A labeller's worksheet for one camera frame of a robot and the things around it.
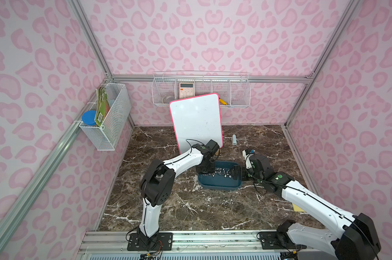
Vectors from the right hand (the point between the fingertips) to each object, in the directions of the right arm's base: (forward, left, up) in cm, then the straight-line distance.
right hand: (236, 168), depth 81 cm
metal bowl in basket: (+35, +38, +16) cm, 54 cm away
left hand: (+5, +13, -9) cm, 17 cm away
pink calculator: (+42, +27, +18) cm, 53 cm away
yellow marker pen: (+38, +5, +12) cm, 40 cm away
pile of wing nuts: (+5, +5, -13) cm, 15 cm away
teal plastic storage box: (-1, +8, -15) cm, 17 cm away
